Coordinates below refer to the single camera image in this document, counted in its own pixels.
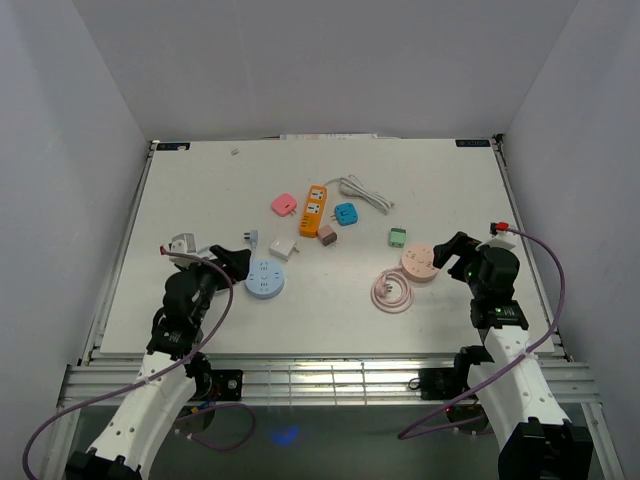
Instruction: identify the aluminium frame rail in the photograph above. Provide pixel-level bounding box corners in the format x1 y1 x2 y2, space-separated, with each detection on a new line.
57 357 601 407

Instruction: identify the green charger plug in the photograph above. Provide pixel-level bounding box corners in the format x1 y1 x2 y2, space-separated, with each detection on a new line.
388 227 407 248

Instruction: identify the pink coiled socket cord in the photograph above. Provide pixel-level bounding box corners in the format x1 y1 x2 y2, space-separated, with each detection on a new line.
370 266 415 315

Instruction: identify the white bundled power cord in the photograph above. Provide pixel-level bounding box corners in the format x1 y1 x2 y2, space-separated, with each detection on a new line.
322 174 395 216

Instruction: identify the right black corner label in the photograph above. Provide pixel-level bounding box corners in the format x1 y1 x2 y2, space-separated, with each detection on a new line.
455 139 491 148

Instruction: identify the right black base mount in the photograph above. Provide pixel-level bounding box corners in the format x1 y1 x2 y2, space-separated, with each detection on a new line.
408 367 467 400

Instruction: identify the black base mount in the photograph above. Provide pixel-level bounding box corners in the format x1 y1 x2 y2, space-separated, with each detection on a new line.
191 369 244 402
408 367 467 400

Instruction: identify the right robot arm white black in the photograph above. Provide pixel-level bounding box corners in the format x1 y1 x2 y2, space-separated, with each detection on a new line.
434 232 593 479

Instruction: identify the black corner label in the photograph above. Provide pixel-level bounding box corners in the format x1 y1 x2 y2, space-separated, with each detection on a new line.
155 142 191 151
455 139 491 148

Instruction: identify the pink round power socket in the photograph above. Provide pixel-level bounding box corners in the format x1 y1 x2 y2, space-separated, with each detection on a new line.
400 243 439 283

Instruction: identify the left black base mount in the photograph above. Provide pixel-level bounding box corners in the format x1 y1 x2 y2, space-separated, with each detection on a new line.
191 369 244 402

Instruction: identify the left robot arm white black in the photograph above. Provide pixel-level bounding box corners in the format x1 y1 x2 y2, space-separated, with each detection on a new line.
64 242 251 479

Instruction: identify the blue round power socket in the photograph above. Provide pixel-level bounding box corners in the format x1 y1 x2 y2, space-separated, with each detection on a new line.
244 260 285 300

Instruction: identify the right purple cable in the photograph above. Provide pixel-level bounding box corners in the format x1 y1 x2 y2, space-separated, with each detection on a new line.
397 227 566 441

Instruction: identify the blue plug adapter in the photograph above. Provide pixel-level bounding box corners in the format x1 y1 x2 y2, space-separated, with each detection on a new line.
331 202 359 226

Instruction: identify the brown pink charger plug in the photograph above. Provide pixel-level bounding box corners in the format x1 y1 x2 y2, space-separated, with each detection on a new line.
317 225 338 246

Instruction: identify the left black corner label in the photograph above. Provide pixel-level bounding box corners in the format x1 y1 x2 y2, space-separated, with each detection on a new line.
155 142 191 151

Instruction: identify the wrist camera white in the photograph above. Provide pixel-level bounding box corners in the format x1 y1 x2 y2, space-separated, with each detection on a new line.
478 222 517 250
160 233 197 254

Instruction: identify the pink plug adapter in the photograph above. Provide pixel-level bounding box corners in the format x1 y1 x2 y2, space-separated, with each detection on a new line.
271 193 297 217

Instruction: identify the purple cable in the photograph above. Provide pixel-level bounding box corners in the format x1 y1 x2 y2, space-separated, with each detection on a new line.
21 251 257 480
397 227 566 441

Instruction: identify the white charger plug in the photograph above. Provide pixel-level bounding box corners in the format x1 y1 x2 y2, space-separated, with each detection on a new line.
269 236 299 262

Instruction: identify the orange power strip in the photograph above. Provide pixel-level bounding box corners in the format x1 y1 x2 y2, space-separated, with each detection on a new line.
298 185 327 238

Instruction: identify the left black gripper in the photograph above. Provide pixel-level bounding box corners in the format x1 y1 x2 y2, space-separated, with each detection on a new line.
176 245 249 325

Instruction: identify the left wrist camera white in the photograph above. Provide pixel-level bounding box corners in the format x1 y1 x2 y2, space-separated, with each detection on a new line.
160 233 197 254

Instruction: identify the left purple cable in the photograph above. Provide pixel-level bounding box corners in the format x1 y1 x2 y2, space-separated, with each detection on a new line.
21 251 257 480

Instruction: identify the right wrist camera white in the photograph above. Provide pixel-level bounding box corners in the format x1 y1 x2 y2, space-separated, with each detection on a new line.
478 222 517 250

